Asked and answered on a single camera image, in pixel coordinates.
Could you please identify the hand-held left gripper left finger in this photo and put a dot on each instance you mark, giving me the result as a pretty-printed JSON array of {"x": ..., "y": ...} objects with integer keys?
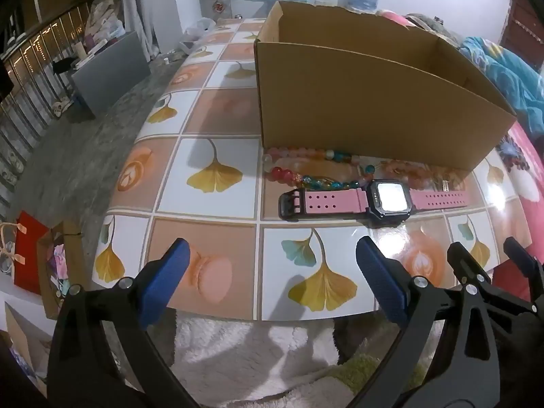
[{"x": 163, "y": 284}]

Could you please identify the brown wooden door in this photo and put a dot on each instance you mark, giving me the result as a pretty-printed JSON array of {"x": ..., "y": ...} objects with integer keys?
[{"x": 522, "y": 29}]

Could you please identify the white curtain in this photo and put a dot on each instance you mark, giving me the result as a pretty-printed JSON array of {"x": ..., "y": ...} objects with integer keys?
[{"x": 134, "y": 8}]

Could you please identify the red gift bag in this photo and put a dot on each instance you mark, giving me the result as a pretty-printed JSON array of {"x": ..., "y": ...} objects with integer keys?
[{"x": 29, "y": 255}]

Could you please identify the small floor cardboard box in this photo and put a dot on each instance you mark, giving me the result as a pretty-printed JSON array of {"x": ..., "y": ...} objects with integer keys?
[{"x": 42, "y": 272}]

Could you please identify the white plastic bag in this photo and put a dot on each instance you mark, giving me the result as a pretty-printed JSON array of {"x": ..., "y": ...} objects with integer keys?
[{"x": 202, "y": 25}]

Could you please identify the grey storage box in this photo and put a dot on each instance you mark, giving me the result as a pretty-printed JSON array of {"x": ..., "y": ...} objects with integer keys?
[{"x": 110, "y": 72}]

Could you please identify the grey green patterned pillow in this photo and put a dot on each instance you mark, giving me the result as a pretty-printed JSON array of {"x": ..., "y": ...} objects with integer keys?
[{"x": 437, "y": 29}]

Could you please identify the clear plastic bag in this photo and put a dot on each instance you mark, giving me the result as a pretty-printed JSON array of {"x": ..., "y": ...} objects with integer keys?
[{"x": 106, "y": 21}]

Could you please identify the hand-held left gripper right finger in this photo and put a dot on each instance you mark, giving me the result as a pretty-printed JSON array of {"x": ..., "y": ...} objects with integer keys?
[{"x": 382, "y": 282}]

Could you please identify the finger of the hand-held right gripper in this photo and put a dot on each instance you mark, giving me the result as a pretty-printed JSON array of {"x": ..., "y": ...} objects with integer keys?
[
  {"x": 525, "y": 263},
  {"x": 467, "y": 263}
]

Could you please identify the mirrored wardrobe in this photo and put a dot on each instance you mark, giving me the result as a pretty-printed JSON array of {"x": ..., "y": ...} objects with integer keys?
[{"x": 25, "y": 63}]

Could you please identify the blue floral blanket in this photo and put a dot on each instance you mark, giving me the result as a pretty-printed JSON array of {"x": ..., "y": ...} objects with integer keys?
[{"x": 501, "y": 76}]

